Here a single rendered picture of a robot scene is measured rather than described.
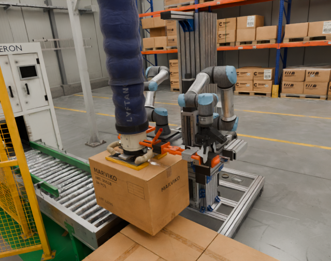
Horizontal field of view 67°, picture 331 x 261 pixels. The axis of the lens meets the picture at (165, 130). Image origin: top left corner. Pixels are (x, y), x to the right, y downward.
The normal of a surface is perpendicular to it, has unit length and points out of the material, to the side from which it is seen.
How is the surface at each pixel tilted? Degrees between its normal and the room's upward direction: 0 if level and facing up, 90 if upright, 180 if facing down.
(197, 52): 90
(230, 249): 0
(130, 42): 71
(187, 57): 90
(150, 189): 90
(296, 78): 90
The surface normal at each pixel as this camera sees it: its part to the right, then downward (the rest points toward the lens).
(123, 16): 0.40, 0.08
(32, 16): 0.81, 0.14
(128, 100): 0.14, -0.03
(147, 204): -0.64, 0.29
